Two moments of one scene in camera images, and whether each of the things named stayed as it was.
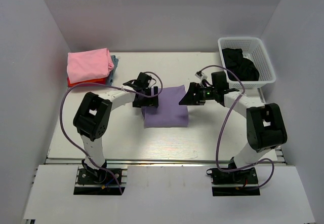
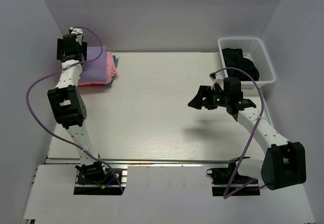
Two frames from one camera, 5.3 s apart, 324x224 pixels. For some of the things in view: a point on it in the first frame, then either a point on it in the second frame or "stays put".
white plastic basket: x=252 y=49 stays put
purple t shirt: x=168 y=113 -> x=94 y=72
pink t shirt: x=88 y=64 -> x=110 y=68
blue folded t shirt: x=109 y=78 stays put
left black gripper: x=146 y=101 -> x=59 y=48
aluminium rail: x=151 y=161 stays put
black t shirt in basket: x=243 y=69 stays put
